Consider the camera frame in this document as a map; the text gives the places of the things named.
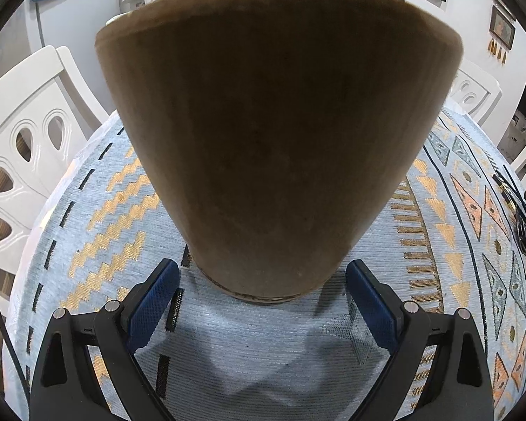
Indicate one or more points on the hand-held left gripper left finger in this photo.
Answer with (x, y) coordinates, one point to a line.
(153, 302)

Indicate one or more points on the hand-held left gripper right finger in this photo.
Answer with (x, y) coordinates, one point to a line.
(372, 307)

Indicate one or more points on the wooden utensil holder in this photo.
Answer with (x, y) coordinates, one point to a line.
(267, 140)

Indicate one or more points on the patterned blue tablecloth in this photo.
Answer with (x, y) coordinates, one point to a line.
(254, 351)

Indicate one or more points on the hanging tassel ornament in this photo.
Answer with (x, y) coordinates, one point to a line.
(502, 55)

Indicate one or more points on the small framed wall picture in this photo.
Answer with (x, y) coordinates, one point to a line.
(502, 26)

